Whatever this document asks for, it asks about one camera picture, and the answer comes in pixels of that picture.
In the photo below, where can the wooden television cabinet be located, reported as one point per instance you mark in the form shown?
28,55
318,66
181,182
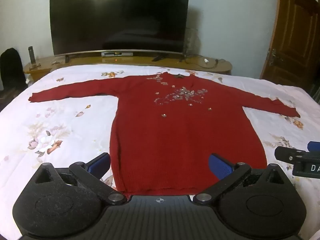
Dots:
150,62

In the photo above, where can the clear plastic bag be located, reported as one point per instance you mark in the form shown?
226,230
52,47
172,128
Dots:
193,40

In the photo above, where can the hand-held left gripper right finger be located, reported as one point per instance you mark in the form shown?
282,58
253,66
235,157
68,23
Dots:
220,167

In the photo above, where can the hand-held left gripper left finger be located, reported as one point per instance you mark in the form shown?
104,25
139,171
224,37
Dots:
100,164

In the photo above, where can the red beaded knit sweater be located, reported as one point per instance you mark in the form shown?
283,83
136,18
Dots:
175,142

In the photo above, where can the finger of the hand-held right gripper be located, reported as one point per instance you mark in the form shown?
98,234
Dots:
287,154

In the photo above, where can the large black television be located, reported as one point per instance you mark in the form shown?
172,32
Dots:
120,17

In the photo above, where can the brown wooden door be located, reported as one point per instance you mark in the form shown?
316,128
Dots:
292,35

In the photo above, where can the silver set-top box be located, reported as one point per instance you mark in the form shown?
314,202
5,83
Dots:
117,54

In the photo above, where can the white floral bed sheet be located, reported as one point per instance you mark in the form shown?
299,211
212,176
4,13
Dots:
62,105

